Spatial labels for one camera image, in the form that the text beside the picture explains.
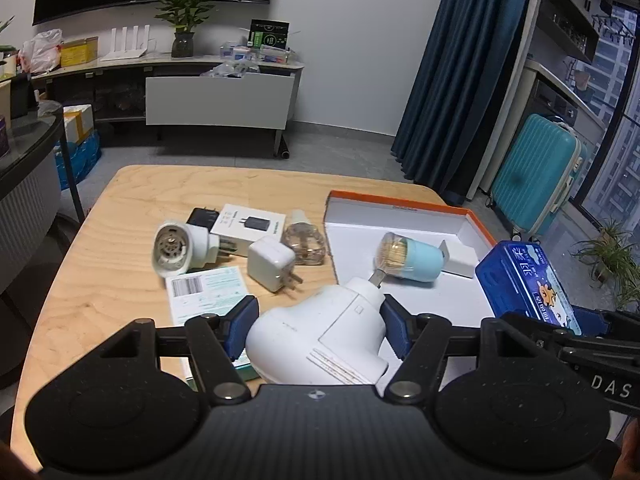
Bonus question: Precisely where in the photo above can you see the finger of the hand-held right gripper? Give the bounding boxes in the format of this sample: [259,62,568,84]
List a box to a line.
[570,306,640,342]
[500,311,576,356]

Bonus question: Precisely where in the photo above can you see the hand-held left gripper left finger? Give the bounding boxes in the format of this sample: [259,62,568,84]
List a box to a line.
[97,296,259,408]

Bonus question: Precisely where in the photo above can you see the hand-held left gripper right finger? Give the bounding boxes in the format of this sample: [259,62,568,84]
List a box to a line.
[380,294,536,408]

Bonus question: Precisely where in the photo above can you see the white teal box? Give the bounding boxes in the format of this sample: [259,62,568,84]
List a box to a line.
[165,265,261,378]

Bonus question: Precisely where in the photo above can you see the blue tin box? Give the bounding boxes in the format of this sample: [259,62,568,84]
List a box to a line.
[475,240,583,336]

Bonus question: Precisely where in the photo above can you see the large white plug-in device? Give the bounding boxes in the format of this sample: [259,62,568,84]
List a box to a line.
[245,276,390,386]

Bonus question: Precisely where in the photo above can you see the white cube charger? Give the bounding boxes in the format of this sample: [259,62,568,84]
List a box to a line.
[247,236,304,293]

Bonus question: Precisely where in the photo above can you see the light blue toothpick holder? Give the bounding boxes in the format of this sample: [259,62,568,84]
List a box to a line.
[374,231,446,286]

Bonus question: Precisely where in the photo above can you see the white round plug-in device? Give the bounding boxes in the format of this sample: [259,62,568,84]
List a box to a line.
[151,221,236,278]

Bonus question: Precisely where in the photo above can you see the orange white box tray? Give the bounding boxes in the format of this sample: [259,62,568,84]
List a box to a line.
[322,190,501,321]

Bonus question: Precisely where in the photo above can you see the white charger box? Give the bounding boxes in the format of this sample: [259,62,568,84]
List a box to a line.
[210,203,287,257]

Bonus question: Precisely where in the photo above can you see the clear glass bottle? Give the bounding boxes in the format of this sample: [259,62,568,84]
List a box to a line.
[281,208,327,267]

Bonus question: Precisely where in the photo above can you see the black charger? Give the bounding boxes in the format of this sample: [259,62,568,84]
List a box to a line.
[186,206,221,231]

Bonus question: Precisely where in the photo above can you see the spider plant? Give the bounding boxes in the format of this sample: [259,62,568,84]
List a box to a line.
[570,217,640,311]

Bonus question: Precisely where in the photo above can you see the teal suitcase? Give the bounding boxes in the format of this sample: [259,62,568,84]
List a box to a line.
[490,112,588,241]

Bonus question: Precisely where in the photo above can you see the dark built-in appliance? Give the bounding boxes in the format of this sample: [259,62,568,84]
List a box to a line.
[530,77,581,126]

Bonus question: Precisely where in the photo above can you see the white rolling panel table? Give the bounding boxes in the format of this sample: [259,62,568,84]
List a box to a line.
[145,72,296,158]

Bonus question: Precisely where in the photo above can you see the blue floor bag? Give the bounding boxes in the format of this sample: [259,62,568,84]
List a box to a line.
[52,130,103,191]

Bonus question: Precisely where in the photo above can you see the grey curved counter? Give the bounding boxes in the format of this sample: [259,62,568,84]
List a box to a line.
[0,105,86,391]

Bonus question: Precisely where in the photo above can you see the clear plastic packaging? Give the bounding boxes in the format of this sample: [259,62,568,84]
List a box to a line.
[200,62,261,80]

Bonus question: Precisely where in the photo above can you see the white cardboard box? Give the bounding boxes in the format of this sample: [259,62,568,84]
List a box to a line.
[62,104,96,143]

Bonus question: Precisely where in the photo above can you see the blue curtain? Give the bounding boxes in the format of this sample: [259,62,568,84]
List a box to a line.
[390,0,536,206]

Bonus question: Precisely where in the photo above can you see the low television cabinet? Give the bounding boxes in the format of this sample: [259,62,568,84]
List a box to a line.
[30,52,305,126]

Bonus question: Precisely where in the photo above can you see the pile of small boxes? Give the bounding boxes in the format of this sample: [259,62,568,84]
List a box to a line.
[220,42,293,65]

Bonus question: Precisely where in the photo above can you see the black green box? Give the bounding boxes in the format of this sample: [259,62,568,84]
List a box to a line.
[248,19,291,52]

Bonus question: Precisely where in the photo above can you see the hanging drying rack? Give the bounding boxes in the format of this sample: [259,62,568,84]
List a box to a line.
[590,10,636,43]

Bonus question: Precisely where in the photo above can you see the white router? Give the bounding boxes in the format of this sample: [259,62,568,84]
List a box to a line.
[100,26,151,62]

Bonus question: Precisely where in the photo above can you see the yellow box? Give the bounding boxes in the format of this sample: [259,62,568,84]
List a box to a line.
[60,36,99,67]

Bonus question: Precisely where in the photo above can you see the potted green plant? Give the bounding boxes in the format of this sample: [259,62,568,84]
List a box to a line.
[154,0,223,58]

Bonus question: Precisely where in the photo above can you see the white plastic bag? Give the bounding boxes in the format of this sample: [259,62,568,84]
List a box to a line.
[20,29,63,75]

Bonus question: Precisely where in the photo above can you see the wall shelf with glasses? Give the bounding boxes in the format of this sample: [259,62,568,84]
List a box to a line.
[537,0,601,63]

